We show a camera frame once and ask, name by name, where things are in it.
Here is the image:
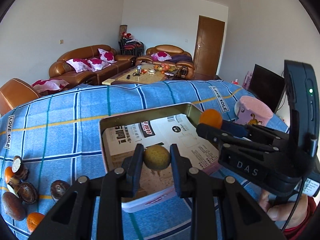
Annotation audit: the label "small orange tangerine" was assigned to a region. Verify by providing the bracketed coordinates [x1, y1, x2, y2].
[199, 109, 223, 129]

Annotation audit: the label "green round fruit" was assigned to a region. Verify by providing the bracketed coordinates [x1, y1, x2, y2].
[143, 145, 171, 171]

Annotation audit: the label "dark brown round fruit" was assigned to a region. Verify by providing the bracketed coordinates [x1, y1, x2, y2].
[50, 180, 70, 202]

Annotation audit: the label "large orange tangerine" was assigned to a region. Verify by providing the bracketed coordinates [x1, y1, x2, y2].
[4, 166, 15, 184]

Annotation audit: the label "person's right hand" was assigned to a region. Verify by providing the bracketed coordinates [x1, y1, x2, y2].
[259, 190, 308, 229]

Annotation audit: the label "printed paper sheet in box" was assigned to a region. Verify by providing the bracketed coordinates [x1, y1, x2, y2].
[102, 114, 219, 173]

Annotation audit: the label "pink cartoon cup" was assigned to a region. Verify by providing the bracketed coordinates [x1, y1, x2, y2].
[234, 95, 273, 126]

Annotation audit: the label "black television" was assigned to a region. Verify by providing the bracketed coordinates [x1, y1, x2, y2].
[248, 64, 285, 113]

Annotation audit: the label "purple blanket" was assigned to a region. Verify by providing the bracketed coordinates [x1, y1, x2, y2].
[169, 54, 193, 63]

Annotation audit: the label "blue plaid tablecloth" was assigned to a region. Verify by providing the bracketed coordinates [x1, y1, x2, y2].
[1, 80, 253, 239]

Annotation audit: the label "brown leather armchair far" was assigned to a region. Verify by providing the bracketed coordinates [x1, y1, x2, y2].
[136, 44, 195, 80]

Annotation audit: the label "brown leather armchair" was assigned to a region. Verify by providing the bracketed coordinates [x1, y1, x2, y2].
[0, 78, 41, 116]
[136, 44, 195, 80]

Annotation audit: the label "white magenta armchair pillow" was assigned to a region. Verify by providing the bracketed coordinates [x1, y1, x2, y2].
[151, 51, 172, 62]

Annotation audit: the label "wooden coffee table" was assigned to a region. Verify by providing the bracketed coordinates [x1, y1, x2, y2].
[102, 64, 178, 85]

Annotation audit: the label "brown wooden door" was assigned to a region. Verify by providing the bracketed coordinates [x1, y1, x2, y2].
[194, 16, 225, 77]

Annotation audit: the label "dark brown fruit half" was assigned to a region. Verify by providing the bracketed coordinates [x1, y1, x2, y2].
[18, 181, 39, 204]

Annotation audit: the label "white magenta pillow middle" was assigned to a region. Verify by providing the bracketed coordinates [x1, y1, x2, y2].
[87, 57, 111, 72]

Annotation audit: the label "brown leather three-seat sofa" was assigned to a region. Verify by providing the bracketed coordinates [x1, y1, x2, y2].
[49, 44, 136, 86]

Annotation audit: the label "orange tangerine on cloth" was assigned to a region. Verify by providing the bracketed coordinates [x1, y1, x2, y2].
[26, 212, 45, 233]

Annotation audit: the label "white magenta pillow right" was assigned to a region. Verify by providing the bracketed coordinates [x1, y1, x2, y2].
[98, 48, 116, 63]

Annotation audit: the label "white magenta pillow left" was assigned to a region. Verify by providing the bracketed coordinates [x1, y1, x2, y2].
[66, 59, 92, 73]

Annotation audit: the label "stacked dark chairs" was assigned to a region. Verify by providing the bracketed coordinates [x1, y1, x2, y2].
[118, 32, 144, 57]

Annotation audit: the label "brown leather armchair near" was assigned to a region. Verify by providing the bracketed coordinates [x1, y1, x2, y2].
[0, 78, 41, 116]

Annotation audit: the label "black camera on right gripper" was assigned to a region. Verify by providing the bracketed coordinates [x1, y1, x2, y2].
[284, 60, 319, 157]

